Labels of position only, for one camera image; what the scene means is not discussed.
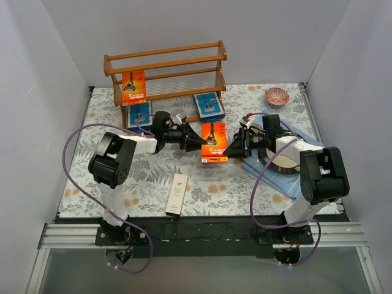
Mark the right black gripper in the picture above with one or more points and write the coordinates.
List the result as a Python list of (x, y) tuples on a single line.
[(245, 143)]

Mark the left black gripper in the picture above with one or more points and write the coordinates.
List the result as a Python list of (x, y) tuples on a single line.
[(185, 138)]

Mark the orange Gillette Fusion5 box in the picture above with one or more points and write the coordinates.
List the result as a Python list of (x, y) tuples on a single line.
[(214, 134)]

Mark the blue Harry's razor box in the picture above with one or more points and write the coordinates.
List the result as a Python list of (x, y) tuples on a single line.
[(209, 107), (140, 116)]

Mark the tall beige slim box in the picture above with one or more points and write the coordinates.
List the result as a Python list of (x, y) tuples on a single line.
[(176, 195)]

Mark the orange razor pack with pictures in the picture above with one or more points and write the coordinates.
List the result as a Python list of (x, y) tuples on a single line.
[(133, 88)]

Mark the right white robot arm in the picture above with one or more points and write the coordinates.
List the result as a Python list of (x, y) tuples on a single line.
[(323, 178)]

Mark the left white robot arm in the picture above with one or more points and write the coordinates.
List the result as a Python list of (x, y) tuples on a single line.
[(112, 159)]

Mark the wooden three-tier shelf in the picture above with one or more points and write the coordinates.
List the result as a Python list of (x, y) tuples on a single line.
[(169, 73)]

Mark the floral table mat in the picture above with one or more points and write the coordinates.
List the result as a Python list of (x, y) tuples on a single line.
[(222, 189)]

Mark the black rimmed plate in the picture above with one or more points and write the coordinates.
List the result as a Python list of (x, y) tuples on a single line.
[(280, 164)]

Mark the blue checked cloth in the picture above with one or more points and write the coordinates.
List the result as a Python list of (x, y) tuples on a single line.
[(288, 185)]

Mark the red patterned bowl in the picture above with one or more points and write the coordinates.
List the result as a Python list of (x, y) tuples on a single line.
[(276, 97)]

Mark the aluminium rail frame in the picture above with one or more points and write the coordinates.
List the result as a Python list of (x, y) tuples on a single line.
[(205, 254)]

